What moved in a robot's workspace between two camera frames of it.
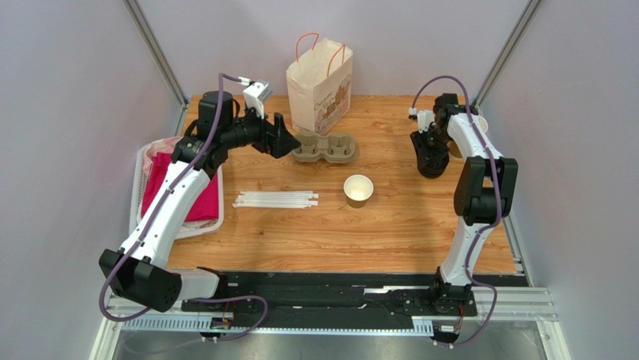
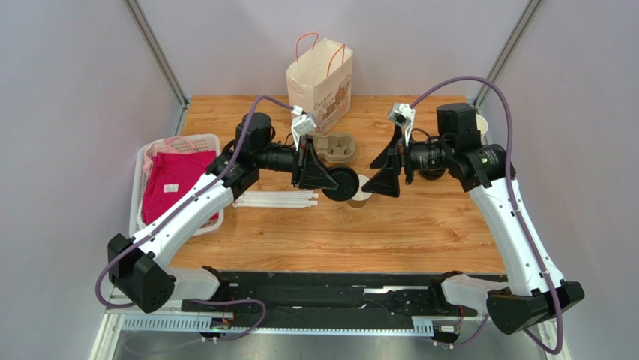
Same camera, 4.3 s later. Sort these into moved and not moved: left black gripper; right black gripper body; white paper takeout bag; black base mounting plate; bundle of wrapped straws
Moved: left black gripper; right black gripper body
Not moved: white paper takeout bag; bundle of wrapped straws; black base mounting plate
